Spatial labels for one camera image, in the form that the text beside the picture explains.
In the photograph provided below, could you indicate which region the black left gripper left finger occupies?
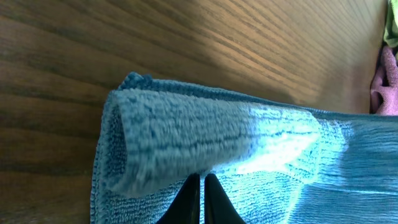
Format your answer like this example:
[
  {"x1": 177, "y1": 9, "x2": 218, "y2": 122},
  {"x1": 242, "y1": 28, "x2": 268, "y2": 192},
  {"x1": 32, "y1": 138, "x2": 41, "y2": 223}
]
[{"x1": 156, "y1": 174, "x2": 200, "y2": 224}]

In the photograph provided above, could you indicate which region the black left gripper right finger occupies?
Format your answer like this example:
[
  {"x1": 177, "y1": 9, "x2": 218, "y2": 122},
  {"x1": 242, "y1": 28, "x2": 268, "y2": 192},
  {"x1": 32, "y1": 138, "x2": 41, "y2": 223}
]
[{"x1": 204, "y1": 174, "x2": 246, "y2": 224}]

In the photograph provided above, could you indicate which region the blue microfiber cloth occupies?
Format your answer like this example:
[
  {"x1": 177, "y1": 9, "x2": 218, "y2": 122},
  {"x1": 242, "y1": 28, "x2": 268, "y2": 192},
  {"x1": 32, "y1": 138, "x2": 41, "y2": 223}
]
[{"x1": 90, "y1": 73, "x2": 397, "y2": 223}]

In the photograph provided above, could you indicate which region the crumpled purple cloth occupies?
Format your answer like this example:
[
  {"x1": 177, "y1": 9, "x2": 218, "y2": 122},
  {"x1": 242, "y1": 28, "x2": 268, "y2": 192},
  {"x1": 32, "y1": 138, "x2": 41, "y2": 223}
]
[{"x1": 370, "y1": 46, "x2": 397, "y2": 116}]

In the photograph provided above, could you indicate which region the crumpled green cloth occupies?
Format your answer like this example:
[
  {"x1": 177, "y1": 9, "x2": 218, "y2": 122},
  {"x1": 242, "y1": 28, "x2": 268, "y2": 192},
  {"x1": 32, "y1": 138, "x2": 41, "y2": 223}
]
[{"x1": 383, "y1": 0, "x2": 397, "y2": 48}]

